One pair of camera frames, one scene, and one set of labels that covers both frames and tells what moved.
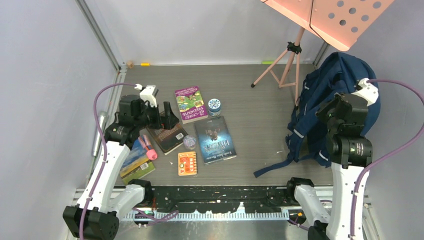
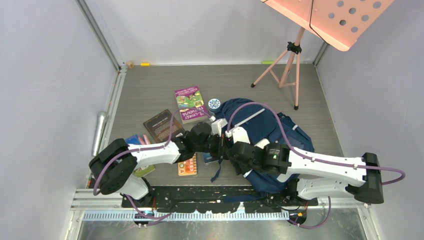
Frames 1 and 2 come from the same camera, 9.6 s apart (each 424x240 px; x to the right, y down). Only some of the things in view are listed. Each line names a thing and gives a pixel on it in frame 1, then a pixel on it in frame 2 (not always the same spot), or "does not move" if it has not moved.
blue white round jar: (214, 105) does not move
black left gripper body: (154, 111) -> (211, 145)
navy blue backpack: (307, 132) -> (261, 124)
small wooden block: (130, 64) does not move
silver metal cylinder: (102, 117) does not move
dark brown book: (167, 139) does not move
